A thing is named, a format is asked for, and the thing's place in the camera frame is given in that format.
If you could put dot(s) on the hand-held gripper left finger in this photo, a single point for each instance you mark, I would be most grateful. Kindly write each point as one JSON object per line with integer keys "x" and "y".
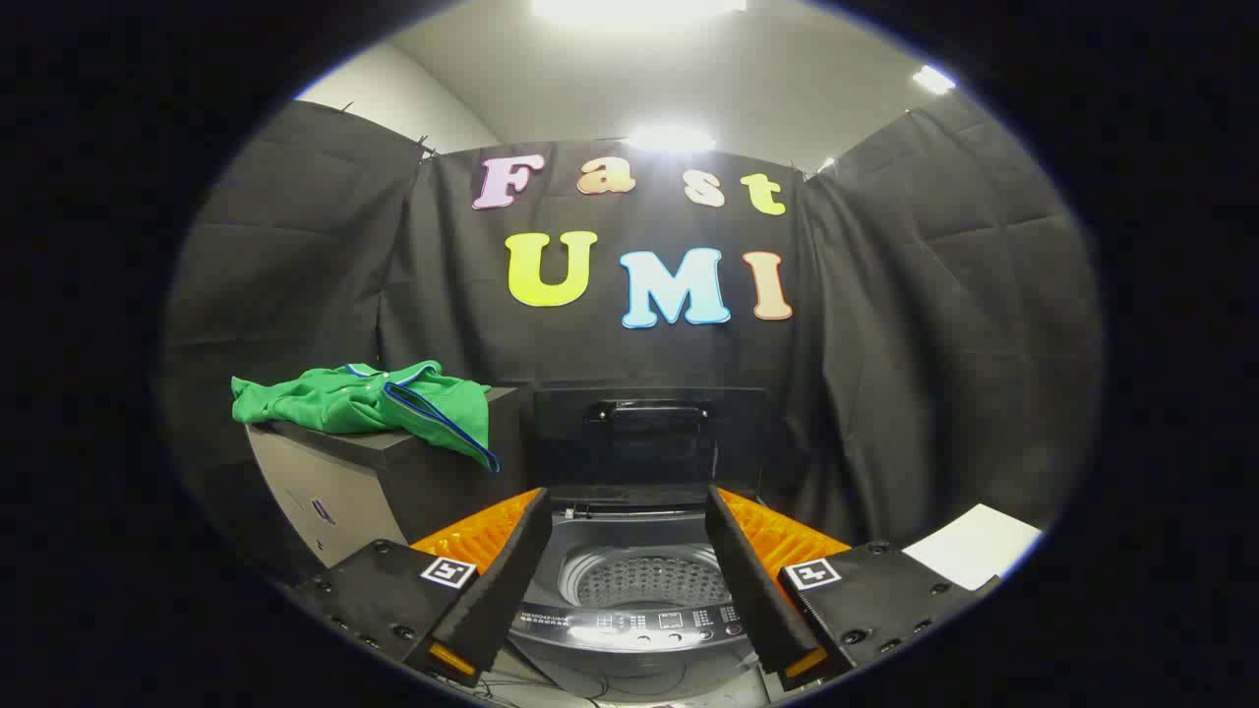
{"x": 504, "y": 565}

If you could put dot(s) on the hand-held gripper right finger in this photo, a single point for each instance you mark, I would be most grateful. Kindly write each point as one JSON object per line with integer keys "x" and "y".
{"x": 748, "y": 570}

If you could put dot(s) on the grey washing machine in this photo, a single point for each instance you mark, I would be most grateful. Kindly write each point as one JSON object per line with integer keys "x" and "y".
{"x": 639, "y": 624}

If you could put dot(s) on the green polo shirt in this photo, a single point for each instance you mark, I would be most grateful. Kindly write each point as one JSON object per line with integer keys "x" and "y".
{"x": 354, "y": 398}

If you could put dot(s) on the white board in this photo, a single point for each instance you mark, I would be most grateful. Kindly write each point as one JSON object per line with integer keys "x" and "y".
{"x": 974, "y": 546}

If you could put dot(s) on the black backdrop cloth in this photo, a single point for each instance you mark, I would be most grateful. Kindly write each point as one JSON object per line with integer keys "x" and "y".
{"x": 885, "y": 324}

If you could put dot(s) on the ceiling light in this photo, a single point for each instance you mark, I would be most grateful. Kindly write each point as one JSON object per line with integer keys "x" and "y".
{"x": 933, "y": 80}
{"x": 634, "y": 8}

